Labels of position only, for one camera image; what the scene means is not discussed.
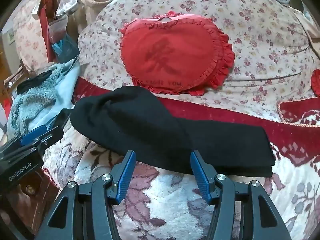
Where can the floral cream quilt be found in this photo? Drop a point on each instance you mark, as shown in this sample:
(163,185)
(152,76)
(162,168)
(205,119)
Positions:
(255,30)

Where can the black pants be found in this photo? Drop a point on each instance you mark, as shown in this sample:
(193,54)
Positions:
(150,130)

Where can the small black cloth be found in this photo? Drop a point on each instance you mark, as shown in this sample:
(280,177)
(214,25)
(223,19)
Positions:
(30,83)

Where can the clear plastic bag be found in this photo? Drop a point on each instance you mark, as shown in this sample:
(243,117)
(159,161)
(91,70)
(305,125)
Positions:
(61,12)

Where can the red cloth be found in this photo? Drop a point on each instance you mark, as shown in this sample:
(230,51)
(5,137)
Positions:
(45,25)

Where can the floral cream pillow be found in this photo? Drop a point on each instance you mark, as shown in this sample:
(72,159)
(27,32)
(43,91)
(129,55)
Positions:
(27,40)

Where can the small red frilled pillow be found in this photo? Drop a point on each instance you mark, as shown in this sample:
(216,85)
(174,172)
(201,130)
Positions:
(316,81)

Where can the light blue fleece garment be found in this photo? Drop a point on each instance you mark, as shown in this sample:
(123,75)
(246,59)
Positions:
(37,102)

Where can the blue plastic bag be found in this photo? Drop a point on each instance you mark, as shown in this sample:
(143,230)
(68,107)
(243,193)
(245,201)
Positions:
(65,47)

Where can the red and white plush blanket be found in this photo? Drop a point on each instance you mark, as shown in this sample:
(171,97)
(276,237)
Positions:
(175,200)

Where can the beige curtain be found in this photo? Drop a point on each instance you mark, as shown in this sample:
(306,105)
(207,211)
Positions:
(82,2)

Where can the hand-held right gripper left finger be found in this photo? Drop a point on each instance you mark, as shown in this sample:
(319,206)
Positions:
(125,177)

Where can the red heart-shaped frilled pillow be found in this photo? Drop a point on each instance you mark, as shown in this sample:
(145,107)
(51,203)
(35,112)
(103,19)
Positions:
(175,52)

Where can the wooden furniture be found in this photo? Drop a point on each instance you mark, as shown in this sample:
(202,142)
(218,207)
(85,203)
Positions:
(6,80)

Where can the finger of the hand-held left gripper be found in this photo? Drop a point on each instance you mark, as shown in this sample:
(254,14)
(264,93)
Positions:
(61,118)
(35,135)

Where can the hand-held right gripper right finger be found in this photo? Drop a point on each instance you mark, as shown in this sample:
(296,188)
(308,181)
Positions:
(200,177)

